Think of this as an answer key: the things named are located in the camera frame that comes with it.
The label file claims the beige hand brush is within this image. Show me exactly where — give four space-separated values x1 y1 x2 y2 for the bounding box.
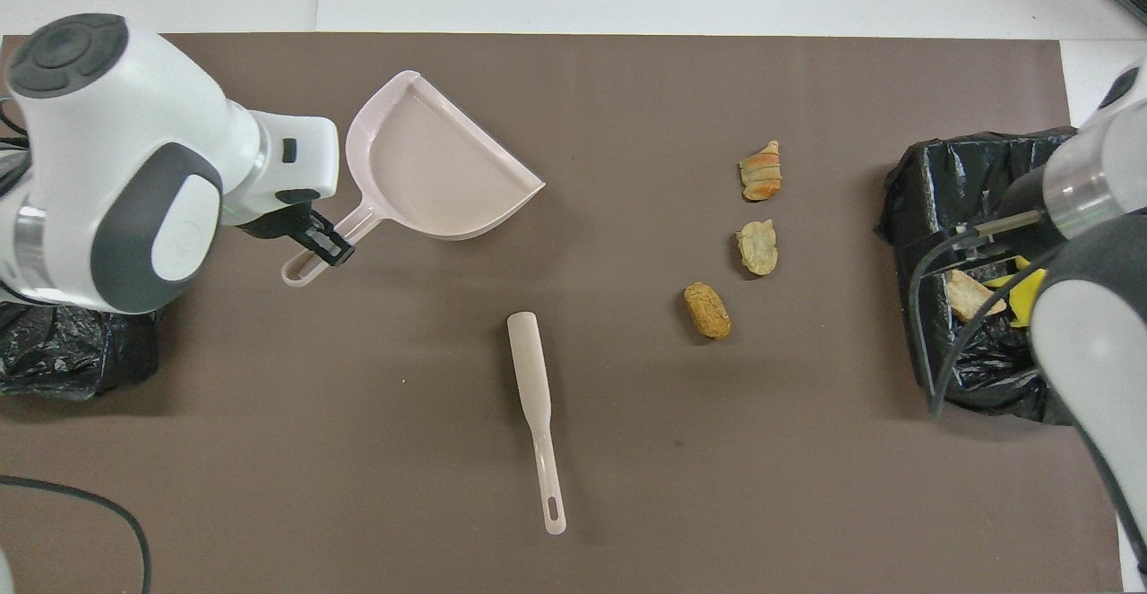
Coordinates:
506 311 568 537

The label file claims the beige plastic dustpan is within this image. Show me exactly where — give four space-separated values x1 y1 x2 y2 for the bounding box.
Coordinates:
280 70 546 288

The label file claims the black bag lined bin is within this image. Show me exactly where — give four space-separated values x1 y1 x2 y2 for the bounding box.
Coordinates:
0 300 164 400
876 126 1108 426

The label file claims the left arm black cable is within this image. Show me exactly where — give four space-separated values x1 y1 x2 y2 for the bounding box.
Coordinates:
0 475 152 594

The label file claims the green and yellow sponge piece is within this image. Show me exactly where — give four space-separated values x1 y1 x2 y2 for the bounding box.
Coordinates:
984 268 1050 328

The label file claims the pale bread piece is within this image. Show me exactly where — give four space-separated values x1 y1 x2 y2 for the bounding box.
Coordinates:
736 219 779 277

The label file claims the orange striped bread piece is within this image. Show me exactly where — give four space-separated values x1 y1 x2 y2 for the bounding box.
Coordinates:
947 269 1007 323

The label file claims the brown oval bread loaf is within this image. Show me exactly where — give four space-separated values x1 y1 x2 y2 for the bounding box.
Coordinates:
683 282 731 340

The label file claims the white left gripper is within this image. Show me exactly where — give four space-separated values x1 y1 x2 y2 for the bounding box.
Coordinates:
235 109 356 267

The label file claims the brown table mat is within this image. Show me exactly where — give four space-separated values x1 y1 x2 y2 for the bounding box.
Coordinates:
0 33 1124 594

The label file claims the tan croissant end piece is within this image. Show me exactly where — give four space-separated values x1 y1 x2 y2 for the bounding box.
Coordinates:
738 141 783 202

